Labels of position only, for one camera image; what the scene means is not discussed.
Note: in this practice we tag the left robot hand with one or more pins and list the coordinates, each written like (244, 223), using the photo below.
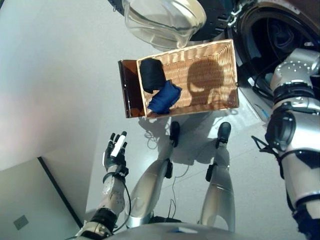
(115, 162)

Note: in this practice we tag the blue garment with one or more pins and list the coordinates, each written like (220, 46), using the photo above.
(162, 100)

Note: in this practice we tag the black garment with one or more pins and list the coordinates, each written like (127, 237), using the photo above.
(152, 75)

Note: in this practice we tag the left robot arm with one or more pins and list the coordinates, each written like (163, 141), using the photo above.
(115, 195)

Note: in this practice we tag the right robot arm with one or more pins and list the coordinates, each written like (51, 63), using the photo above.
(307, 175)

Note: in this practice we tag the silver front-load washing machine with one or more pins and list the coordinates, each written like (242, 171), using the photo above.
(247, 100)

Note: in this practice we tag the left robot leg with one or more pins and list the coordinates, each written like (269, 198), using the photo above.
(147, 185)

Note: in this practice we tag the robot leg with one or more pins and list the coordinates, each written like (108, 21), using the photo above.
(220, 190)
(147, 185)

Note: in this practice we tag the black baseboard strip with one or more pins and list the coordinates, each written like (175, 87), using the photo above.
(60, 190)

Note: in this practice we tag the brown translucent basket lid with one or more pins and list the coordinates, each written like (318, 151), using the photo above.
(131, 90)

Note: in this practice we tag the silver robot torso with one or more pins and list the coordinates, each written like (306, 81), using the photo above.
(187, 233)

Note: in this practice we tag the right robot leg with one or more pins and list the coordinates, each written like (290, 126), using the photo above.
(220, 190)

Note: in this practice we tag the wicker laundry basket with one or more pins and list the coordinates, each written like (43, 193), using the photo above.
(205, 55)

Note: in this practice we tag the round glass washer door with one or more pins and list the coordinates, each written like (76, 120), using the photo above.
(160, 22)

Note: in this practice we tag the small white blue sticker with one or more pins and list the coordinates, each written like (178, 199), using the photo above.
(262, 112)

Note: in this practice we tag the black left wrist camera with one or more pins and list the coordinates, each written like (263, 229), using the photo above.
(123, 172)

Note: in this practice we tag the grey wall socket plate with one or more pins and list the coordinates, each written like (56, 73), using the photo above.
(20, 222)

